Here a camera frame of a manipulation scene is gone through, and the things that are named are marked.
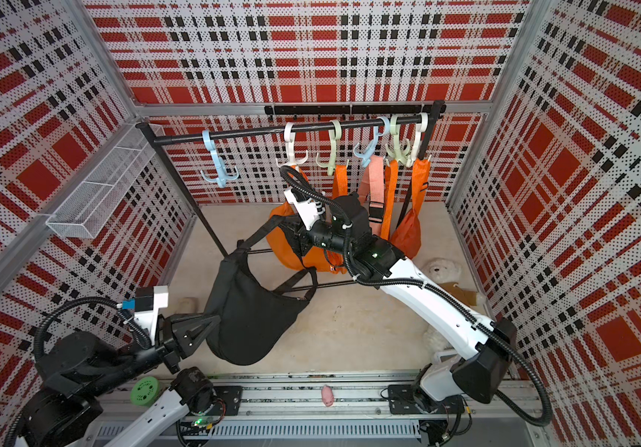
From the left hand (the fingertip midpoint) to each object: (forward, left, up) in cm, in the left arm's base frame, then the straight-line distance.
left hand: (225, 318), depth 53 cm
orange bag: (+31, -4, -21) cm, 38 cm away
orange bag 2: (+28, -42, -10) cm, 52 cm away
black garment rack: (+69, +35, -2) cm, 77 cm away
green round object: (-8, +28, -29) cm, 41 cm away
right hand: (+20, -9, +5) cm, 23 cm away
